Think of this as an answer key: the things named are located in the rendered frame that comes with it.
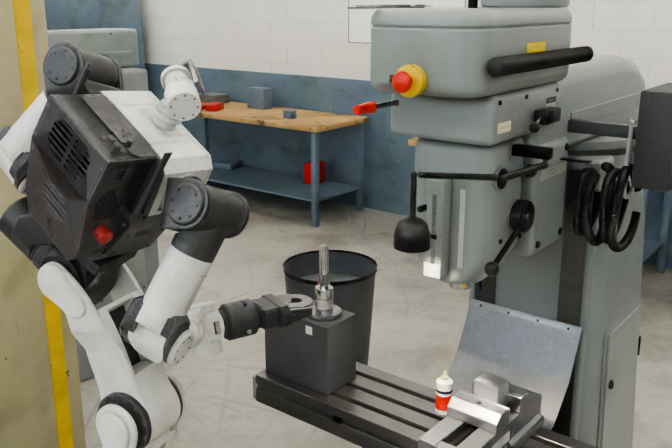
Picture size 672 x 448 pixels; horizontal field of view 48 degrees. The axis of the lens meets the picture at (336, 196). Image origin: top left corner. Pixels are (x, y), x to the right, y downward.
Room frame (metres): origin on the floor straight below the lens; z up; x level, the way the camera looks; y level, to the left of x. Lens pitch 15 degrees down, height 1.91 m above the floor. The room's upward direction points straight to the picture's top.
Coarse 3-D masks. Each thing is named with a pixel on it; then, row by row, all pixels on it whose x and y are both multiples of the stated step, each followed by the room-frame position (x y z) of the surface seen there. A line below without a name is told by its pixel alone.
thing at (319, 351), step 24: (312, 312) 1.79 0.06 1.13; (336, 312) 1.79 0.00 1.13; (288, 336) 1.81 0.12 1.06; (312, 336) 1.75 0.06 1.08; (336, 336) 1.75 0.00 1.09; (288, 360) 1.81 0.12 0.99; (312, 360) 1.76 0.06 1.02; (336, 360) 1.75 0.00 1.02; (312, 384) 1.76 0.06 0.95; (336, 384) 1.75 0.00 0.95
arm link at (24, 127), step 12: (36, 108) 1.60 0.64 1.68; (24, 120) 1.60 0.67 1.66; (36, 120) 1.59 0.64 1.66; (0, 132) 1.63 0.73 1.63; (12, 132) 1.61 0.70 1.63; (24, 132) 1.60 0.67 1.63; (0, 144) 1.61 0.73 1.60; (12, 144) 1.60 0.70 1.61; (24, 144) 1.60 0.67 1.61; (12, 156) 1.60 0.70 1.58; (24, 156) 1.60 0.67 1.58; (12, 168) 1.60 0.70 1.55; (24, 168) 1.60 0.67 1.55; (24, 180) 1.61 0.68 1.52; (24, 192) 1.63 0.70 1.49
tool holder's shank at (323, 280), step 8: (320, 248) 1.80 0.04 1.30; (328, 248) 1.81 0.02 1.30; (320, 256) 1.80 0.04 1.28; (328, 256) 1.81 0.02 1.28; (320, 264) 1.80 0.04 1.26; (328, 264) 1.81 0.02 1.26; (320, 272) 1.80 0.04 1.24; (328, 272) 1.81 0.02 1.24; (320, 280) 1.80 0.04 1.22; (328, 280) 1.80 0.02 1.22
